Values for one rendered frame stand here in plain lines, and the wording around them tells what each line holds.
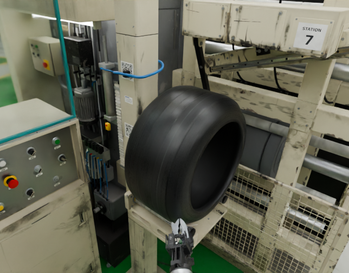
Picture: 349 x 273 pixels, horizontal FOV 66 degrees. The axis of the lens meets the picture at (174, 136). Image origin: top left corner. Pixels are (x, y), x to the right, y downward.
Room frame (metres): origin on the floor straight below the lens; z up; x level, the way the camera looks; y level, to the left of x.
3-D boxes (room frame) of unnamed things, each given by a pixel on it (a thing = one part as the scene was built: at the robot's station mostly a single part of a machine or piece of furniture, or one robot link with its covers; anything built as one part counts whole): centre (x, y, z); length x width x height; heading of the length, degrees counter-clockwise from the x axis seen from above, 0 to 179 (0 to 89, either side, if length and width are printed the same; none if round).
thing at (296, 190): (1.15, -0.43, 0.65); 0.90 x 0.02 x 0.70; 52
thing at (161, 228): (0.92, 0.04, 0.84); 0.36 x 0.09 x 0.06; 52
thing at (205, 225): (1.03, -0.04, 0.80); 0.37 x 0.36 x 0.02; 142
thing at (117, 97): (1.20, 0.26, 1.19); 0.05 x 0.04 x 0.48; 142
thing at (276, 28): (1.19, -0.33, 1.71); 0.61 x 0.25 x 0.15; 52
